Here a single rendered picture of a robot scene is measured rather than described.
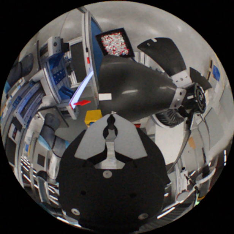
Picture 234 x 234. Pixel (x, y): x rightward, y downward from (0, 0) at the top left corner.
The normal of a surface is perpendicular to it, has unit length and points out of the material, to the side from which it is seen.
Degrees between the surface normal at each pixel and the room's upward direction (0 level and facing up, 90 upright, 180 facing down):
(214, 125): 90
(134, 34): 0
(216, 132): 90
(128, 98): 13
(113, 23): 0
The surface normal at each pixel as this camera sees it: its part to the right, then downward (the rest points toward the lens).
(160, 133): 0.00, 0.00
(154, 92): 0.02, 0.65
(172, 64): -0.67, 0.29
